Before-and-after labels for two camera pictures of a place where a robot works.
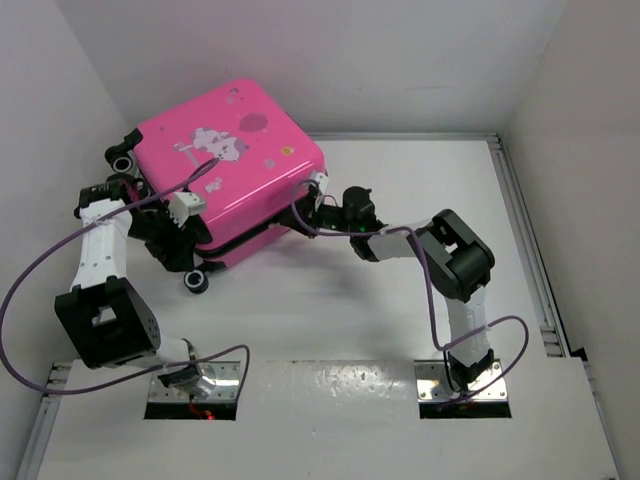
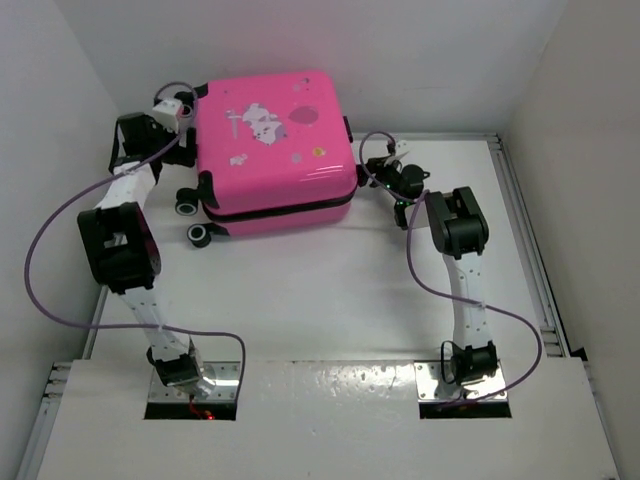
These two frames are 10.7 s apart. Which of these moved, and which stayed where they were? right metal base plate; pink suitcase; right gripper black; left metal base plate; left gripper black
Moved: right gripper black; pink suitcase; left gripper black
Stayed: right metal base plate; left metal base plate
